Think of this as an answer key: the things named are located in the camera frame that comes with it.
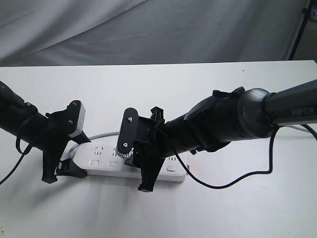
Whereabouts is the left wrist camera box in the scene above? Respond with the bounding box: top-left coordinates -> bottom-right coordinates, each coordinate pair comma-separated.
66,100 -> 86,138

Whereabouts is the grey power cord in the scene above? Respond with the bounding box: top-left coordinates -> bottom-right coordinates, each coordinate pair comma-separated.
68,123 -> 317,159

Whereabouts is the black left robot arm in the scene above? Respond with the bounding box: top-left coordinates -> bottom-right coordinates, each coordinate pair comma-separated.
0,82 -> 90,183

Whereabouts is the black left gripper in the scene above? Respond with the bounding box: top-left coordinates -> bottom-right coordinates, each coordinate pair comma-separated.
41,109 -> 91,183

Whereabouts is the grey backdrop cloth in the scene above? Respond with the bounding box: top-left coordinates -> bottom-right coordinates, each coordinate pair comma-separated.
0,0 -> 309,66

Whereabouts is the black right camera cable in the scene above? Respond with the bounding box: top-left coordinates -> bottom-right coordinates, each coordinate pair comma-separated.
148,123 -> 275,190

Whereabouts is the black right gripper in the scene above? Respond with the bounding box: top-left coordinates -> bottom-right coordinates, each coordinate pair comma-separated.
124,107 -> 165,192

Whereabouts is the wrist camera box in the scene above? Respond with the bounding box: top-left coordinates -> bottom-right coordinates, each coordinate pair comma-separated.
116,108 -> 139,160
66,100 -> 86,138

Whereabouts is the black tripod stand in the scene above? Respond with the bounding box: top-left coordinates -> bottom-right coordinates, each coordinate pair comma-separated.
288,0 -> 314,60

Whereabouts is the white power strip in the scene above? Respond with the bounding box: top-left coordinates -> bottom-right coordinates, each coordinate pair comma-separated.
73,143 -> 187,182

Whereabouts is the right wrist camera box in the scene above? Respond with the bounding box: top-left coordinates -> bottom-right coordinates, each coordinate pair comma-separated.
116,108 -> 139,160

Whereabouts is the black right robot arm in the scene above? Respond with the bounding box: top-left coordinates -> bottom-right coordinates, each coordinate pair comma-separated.
115,81 -> 317,192

